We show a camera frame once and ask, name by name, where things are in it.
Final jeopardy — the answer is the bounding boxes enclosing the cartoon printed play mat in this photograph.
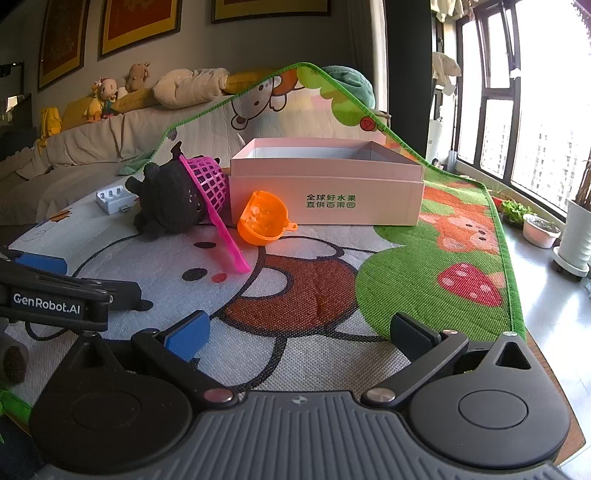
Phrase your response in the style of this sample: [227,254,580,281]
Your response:
[0,62,527,444]

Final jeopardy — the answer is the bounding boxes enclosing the yellow cushion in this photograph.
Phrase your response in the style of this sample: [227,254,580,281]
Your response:
[61,95,100,132]

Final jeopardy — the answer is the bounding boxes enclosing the yellow duck plush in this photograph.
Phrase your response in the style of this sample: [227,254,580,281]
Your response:
[83,83,105,123]

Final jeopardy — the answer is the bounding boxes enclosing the black cable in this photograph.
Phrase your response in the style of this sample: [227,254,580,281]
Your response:
[23,322,72,343]

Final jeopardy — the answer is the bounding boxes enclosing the white tall appliance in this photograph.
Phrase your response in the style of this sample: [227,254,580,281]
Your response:
[427,119,445,163]

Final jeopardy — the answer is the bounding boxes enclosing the framed red wall picture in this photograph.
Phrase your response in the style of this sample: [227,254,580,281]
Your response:
[98,0,184,61]
[37,0,91,91]
[211,0,332,25]

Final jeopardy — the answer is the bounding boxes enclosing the white battery charger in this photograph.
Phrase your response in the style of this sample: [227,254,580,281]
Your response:
[95,185,139,215]

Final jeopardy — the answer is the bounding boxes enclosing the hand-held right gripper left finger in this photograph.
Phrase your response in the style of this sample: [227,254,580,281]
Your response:
[64,310,238,409]

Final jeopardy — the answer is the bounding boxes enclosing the black window frame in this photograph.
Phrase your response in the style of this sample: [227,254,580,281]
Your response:
[443,0,591,222]

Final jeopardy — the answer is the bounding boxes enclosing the pink haired doll plush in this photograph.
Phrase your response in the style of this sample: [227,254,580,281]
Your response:
[95,76,129,118]

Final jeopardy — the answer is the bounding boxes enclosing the black plush toy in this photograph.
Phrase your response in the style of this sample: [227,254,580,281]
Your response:
[124,142,218,241]

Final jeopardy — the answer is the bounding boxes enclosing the white plush on window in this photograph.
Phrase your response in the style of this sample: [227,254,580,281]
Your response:
[431,51,462,88]

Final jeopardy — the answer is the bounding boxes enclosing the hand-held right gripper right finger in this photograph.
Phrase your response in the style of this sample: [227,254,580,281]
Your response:
[360,313,536,408]

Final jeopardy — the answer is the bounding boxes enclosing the green plush cushion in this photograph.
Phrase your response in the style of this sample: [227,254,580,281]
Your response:
[321,65,377,112]

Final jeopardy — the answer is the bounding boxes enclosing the mustard long cushion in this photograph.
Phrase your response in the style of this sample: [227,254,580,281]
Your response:
[111,88,157,114]
[224,69,279,96]

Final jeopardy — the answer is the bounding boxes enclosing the cream folded pillow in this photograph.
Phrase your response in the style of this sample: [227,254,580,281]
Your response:
[153,67,232,110]

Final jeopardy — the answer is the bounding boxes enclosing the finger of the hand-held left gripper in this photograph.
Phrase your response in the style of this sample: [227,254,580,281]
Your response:
[8,249,69,278]
[0,259,142,311]

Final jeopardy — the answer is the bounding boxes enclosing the pink mesh scoop basket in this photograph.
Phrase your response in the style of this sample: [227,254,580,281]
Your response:
[179,154,252,273]

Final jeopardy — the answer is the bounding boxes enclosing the yellow backpack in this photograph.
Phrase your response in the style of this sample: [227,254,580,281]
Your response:
[41,107,62,139]

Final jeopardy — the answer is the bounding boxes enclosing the tall white plant pot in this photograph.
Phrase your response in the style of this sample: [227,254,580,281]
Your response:
[554,198,591,283]

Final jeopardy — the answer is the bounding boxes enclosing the dark screen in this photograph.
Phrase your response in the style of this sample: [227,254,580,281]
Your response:
[0,64,34,153]

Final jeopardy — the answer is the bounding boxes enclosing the white bowl planter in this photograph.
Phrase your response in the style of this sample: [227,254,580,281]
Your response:
[523,215,562,250]

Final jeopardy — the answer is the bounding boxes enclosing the teal leaf cloth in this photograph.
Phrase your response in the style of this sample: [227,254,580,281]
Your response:
[117,152,158,177]

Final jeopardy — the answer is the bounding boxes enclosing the tall bamboo plant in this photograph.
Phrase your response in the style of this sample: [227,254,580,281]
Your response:
[571,157,591,208]

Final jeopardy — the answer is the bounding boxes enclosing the green potted herbs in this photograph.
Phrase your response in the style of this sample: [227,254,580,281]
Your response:
[501,198,536,227]

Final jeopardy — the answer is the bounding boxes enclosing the dark curtain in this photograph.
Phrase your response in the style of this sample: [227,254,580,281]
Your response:
[360,0,445,139]

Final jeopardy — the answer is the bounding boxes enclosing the pink cardboard box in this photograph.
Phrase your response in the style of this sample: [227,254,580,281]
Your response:
[229,137,426,227]

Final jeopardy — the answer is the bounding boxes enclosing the orange plastic cup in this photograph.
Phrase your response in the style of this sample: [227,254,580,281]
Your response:
[238,190,298,245]

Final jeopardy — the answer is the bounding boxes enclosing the brown animal plush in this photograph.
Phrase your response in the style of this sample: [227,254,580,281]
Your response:
[126,62,152,93]

